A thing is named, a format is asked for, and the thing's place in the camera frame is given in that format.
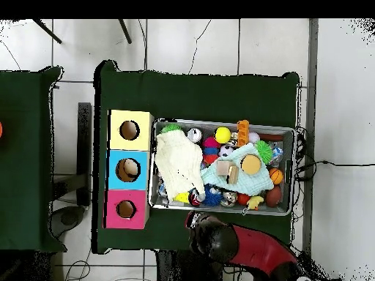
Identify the cream waffle cloth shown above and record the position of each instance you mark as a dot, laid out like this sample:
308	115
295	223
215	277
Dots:
178	164

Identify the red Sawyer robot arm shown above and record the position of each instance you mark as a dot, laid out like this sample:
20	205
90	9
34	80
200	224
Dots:
257	248

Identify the wooden box with three holes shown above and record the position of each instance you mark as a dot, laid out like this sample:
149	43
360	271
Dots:
129	178

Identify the plain wooden block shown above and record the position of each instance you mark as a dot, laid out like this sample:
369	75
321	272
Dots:
223	168

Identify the yellow rubber duck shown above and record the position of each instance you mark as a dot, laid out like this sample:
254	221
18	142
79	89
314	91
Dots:
254	202

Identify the light teal waffle cloth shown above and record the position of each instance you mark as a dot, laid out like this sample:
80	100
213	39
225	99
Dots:
252	184

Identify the toy hamburger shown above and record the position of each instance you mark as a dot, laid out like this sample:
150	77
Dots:
250	164

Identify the small brown football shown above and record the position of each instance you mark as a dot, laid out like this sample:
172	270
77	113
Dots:
274	196

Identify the yellow ball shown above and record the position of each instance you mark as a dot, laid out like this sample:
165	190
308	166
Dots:
222	135

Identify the large green spiky ball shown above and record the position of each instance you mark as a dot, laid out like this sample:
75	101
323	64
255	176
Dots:
171	128

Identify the small orange basketball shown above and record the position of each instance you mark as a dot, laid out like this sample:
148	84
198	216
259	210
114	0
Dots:
276	176

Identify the orange plastic toy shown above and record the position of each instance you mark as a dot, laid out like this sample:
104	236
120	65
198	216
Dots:
243	133

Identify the grey round base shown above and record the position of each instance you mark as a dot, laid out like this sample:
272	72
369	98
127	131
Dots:
68	218

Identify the dark green side tablecloth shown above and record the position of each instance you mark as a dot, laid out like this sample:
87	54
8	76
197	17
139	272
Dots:
20	146

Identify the black metal leg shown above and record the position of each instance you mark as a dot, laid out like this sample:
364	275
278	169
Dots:
125	30
47	30

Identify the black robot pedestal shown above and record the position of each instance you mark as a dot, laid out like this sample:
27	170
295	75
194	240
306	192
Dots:
175	267

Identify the black upright post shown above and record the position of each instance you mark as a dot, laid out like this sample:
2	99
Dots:
84	152

